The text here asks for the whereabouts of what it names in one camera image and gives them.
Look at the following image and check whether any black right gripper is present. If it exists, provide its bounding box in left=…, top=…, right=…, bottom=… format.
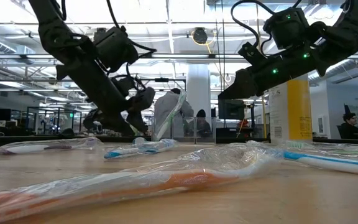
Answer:
left=218, top=46, right=323, bottom=100

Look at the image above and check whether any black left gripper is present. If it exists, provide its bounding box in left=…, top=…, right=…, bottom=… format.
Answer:
left=56, top=58, right=149, bottom=137

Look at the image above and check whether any blue white toothbrush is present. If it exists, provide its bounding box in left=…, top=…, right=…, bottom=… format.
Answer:
left=247, top=139, right=358, bottom=177
left=103, top=138, right=180, bottom=160

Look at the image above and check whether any purple white toothbrush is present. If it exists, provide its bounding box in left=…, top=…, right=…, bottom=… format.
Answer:
left=0, top=136, right=104, bottom=157

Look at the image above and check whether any person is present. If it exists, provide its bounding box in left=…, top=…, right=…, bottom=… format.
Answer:
left=153, top=88, right=195, bottom=138
left=194, top=108, right=213, bottom=138
left=336, top=111, right=358, bottom=140

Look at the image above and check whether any wrapped green white toothbrush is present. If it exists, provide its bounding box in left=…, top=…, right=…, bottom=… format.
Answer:
left=284, top=139, right=358, bottom=158
left=152, top=88, right=188, bottom=142

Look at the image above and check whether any white building pillar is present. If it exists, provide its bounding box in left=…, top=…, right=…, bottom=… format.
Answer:
left=186, top=63, right=213, bottom=119

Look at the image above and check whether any clear acrylic organizer holder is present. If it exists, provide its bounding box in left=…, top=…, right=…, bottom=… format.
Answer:
left=152, top=116, right=217, bottom=144

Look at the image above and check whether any white yellow wipes canister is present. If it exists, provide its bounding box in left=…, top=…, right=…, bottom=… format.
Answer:
left=267, top=73, right=313, bottom=144

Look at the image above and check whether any wrapped orange white toothbrush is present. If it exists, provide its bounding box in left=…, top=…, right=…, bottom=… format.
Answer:
left=0, top=146, right=284, bottom=224

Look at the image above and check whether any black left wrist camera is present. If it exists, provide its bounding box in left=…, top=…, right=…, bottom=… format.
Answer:
left=126, top=85, right=157, bottom=113

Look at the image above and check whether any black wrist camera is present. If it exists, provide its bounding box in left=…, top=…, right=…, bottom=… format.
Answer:
left=126, top=85, right=157, bottom=113
left=237, top=41, right=267, bottom=65

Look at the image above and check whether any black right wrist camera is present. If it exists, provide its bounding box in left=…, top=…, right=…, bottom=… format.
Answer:
left=237, top=41, right=267, bottom=65

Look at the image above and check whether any black ceiling cord reel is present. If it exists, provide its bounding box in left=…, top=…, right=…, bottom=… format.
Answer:
left=192, top=27, right=209, bottom=45

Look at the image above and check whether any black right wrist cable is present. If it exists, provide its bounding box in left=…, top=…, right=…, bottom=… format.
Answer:
left=229, top=0, right=303, bottom=58

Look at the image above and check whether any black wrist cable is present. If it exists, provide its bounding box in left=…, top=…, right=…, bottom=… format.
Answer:
left=106, top=0, right=158, bottom=60
left=229, top=0, right=303, bottom=58

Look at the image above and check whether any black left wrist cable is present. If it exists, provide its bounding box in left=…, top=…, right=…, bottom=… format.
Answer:
left=106, top=0, right=158, bottom=60

